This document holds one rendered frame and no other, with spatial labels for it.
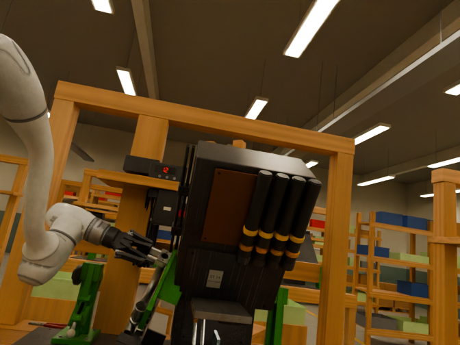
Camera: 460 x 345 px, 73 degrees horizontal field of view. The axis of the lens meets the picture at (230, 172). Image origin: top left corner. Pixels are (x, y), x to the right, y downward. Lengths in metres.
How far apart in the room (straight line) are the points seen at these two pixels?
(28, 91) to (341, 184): 1.37
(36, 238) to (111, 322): 0.58
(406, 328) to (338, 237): 5.02
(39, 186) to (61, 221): 0.22
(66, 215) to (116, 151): 10.50
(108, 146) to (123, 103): 10.19
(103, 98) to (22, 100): 0.78
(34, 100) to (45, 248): 0.46
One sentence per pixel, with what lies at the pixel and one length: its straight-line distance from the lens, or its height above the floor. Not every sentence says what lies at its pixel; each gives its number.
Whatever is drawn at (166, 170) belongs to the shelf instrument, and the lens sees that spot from 1.39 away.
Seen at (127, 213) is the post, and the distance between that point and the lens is 1.47.
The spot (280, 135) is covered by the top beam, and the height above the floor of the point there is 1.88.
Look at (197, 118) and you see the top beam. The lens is 1.55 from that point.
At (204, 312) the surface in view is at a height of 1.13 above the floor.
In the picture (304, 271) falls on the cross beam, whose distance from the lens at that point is 1.67.
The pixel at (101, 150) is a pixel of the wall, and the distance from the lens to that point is 11.78.
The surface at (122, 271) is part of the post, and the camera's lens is 1.48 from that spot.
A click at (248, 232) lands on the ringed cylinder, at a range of 0.91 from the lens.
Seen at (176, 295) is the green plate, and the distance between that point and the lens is 1.10.
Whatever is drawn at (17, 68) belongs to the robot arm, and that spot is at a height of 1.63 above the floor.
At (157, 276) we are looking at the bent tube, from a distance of 1.25.
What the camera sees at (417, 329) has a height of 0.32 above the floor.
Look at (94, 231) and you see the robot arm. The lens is 1.20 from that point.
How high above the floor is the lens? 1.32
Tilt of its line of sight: 12 degrees up
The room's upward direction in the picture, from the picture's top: 8 degrees clockwise
